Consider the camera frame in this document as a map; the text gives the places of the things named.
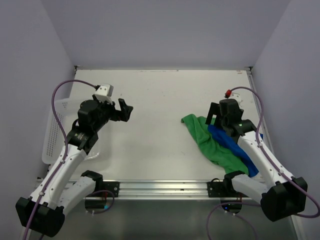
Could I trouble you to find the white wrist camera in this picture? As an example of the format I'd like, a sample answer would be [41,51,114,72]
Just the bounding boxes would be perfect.
[93,84,114,104]
[224,89,243,104]

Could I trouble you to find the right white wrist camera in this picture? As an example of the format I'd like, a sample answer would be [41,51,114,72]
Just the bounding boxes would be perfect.
[224,89,243,104]

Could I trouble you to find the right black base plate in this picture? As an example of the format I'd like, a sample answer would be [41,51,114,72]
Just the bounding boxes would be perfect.
[206,178,233,198]

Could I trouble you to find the white perforated plastic basket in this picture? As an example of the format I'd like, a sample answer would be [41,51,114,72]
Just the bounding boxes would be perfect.
[42,98,106,165]

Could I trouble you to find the blue towel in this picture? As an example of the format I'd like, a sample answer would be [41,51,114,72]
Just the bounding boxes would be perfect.
[207,124,259,177]

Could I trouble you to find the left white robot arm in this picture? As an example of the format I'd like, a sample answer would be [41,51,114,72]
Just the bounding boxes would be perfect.
[15,98,134,238]

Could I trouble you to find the green towel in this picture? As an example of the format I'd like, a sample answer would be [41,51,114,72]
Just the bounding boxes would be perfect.
[180,114,249,174]

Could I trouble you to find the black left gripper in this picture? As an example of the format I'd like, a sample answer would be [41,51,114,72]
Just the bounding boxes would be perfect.
[92,93,133,132]

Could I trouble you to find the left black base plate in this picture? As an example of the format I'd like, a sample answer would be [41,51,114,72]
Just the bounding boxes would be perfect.
[98,181,120,199]

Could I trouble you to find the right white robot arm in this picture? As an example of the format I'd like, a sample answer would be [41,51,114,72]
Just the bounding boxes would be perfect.
[205,99,308,222]

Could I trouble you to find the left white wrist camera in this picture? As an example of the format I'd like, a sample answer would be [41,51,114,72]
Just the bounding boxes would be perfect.
[93,84,114,104]

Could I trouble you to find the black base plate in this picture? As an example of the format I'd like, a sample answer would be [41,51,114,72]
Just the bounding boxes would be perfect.
[98,181,120,199]
[206,178,233,198]

